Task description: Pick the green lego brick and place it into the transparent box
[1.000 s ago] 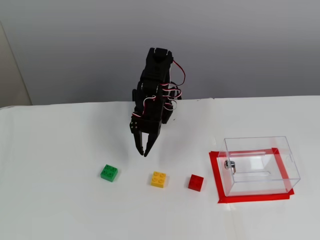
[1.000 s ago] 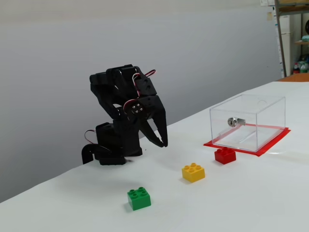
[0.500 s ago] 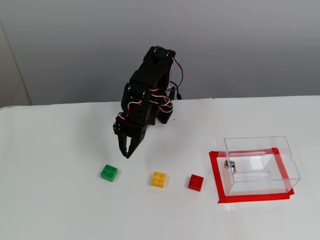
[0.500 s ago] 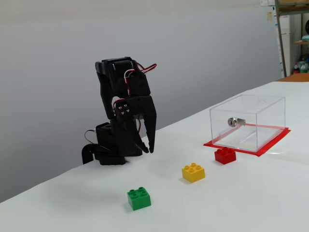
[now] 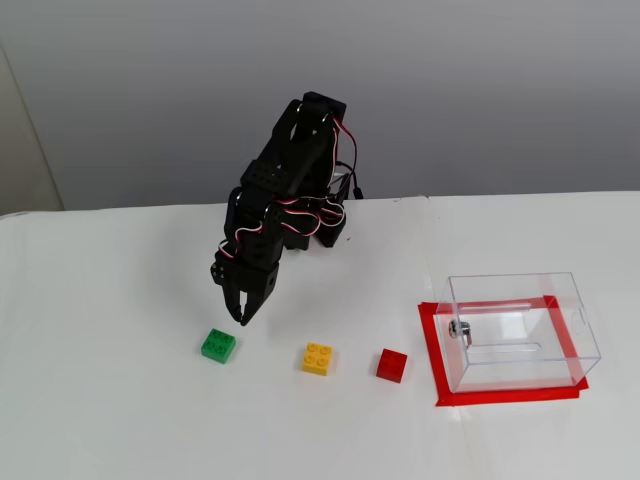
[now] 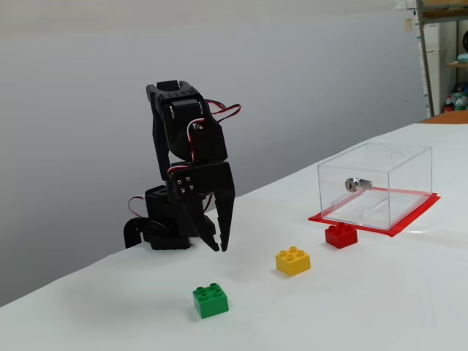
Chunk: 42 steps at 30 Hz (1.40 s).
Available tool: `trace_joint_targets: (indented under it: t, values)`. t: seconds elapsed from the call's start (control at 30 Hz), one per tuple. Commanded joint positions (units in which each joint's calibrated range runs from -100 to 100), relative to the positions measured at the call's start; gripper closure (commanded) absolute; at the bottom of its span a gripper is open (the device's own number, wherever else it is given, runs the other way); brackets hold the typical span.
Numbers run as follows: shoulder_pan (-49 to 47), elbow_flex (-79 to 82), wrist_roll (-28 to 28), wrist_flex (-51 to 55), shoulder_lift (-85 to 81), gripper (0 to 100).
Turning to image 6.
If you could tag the red capped dark bottle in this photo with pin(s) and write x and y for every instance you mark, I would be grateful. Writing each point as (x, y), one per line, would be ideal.
(449, 105)

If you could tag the metal shelf rack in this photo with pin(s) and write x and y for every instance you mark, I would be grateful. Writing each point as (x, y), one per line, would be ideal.
(424, 55)

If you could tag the red lego brick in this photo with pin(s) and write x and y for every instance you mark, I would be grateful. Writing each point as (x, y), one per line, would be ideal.
(341, 237)

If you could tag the red tape frame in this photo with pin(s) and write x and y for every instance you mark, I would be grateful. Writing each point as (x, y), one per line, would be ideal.
(413, 215)

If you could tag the yellow lego brick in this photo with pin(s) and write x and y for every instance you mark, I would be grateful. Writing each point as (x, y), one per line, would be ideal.
(292, 262)

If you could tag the teal bundle on shelf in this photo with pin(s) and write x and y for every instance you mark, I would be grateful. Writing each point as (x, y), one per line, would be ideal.
(463, 58)

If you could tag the transparent plastic box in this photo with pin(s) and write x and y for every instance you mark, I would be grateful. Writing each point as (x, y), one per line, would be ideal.
(406, 175)

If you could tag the green lego brick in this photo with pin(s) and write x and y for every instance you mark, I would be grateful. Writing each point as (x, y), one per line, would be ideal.
(210, 301)

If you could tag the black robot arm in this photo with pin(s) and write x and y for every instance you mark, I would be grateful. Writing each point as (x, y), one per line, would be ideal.
(164, 153)

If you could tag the white refrigerator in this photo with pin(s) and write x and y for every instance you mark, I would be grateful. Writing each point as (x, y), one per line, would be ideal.
(433, 66)

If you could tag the green plastic bottle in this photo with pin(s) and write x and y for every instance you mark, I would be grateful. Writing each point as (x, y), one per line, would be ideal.
(461, 100)

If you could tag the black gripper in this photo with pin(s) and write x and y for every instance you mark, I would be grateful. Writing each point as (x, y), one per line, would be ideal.
(211, 180)

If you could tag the black table clamp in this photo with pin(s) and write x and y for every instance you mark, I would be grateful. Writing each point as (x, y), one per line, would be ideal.
(131, 230)

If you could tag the orange brown table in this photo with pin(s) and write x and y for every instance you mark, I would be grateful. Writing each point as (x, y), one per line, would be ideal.
(449, 117)

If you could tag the silver metal box lock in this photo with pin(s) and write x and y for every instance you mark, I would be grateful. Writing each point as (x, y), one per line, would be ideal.
(352, 184)

